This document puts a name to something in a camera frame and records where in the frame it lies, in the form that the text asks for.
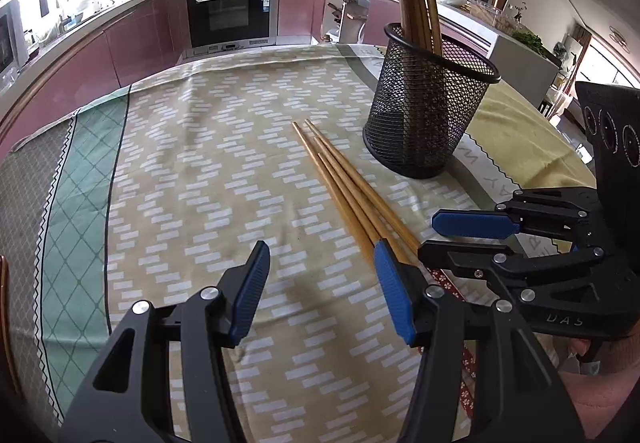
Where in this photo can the built-in black oven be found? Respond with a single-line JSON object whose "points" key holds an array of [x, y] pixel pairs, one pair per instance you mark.
{"points": [[230, 13]]}

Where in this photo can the silver microwave oven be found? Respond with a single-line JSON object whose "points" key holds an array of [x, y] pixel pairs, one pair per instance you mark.
{"points": [[10, 43]]}

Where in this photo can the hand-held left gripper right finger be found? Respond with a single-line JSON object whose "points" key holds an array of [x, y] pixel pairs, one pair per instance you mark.
{"points": [[395, 293]]}

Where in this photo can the clear food container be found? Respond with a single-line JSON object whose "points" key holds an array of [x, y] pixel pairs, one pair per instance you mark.
{"points": [[487, 12]]}

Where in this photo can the green leafy vegetables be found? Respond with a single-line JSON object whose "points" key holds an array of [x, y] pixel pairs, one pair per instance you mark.
{"points": [[530, 40]]}

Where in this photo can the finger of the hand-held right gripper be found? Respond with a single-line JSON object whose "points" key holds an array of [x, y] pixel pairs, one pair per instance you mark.
{"points": [[470, 224], [500, 263]]}

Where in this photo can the patterned tablecloth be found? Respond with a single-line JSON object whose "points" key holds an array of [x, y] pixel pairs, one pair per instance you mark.
{"points": [[200, 183]]}

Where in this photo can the person's right hand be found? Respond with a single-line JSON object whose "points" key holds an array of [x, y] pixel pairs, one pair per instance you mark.
{"points": [[620, 353]]}

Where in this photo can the pink base cabinet row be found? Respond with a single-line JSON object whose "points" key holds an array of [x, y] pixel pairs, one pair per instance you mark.
{"points": [[300, 8], [100, 58]]}

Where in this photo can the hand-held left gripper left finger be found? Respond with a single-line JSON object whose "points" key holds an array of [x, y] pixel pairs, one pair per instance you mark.
{"points": [[250, 293]]}

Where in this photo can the wooden chopstick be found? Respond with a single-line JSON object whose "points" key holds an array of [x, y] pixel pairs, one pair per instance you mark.
{"points": [[372, 223], [397, 223], [335, 183], [384, 223]]}

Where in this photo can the black mesh utensil holder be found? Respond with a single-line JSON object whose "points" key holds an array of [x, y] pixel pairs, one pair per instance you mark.
{"points": [[425, 123]]}

